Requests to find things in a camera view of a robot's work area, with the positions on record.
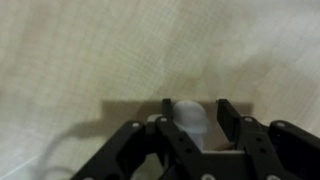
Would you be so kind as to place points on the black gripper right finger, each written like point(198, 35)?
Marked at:
point(273, 146)

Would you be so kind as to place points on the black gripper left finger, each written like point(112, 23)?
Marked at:
point(133, 146)

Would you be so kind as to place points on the white marshmallow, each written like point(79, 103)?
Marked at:
point(190, 116)

